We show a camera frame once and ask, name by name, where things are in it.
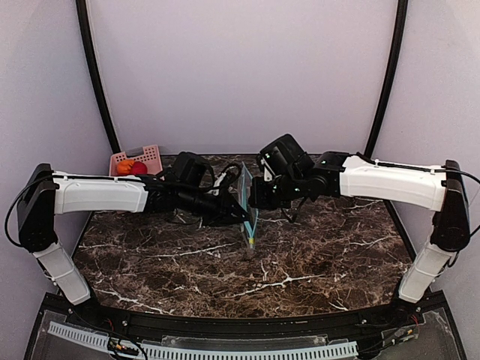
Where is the clear zip top bag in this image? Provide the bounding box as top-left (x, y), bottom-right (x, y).
top-left (229, 162), bottom-right (259, 251)

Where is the pink plastic basket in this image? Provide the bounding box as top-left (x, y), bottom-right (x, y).
top-left (109, 145), bottom-right (163, 176)

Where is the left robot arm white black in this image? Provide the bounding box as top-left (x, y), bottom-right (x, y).
top-left (7, 151), bottom-right (248, 306)

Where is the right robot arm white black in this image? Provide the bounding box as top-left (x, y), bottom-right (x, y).
top-left (248, 150), bottom-right (474, 303)

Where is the red apple right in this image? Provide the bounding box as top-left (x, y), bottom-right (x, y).
top-left (130, 161), bottom-right (149, 176)

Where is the orange tangerine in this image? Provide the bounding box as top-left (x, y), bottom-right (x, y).
top-left (116, 159), bottom-right (135, 176)

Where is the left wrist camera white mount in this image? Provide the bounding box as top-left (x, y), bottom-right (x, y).
top-left (209, 163), bottom-right (242, 196)

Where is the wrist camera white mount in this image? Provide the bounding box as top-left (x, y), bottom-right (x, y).
top-left (209, 163), bottom-right (242, 196)
top-left (256, 133), bottom-right (314, 182)

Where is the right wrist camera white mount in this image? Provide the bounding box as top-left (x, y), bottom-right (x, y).
top-left (256, 133), bottom-right (314, 182)

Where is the black front rail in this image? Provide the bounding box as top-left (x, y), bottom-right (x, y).
top-left (64, 305), bottom-right (416, 341)

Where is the white slotted cable duct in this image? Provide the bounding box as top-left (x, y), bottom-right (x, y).
top-left (47, 321), bottom-right (359, 360)

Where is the right black frame post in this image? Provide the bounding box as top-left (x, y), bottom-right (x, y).
top-left (364, 0), bottom-right (409, 158)

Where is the black frame post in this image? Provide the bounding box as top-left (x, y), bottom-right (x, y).
top-left (364, 0), bottom-right (409, 158)
top-left (75, 0), bottom-right (121, 153)

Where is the left black frame post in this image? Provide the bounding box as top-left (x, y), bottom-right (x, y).
top-left (75, 0), bottom-right (121, 153)

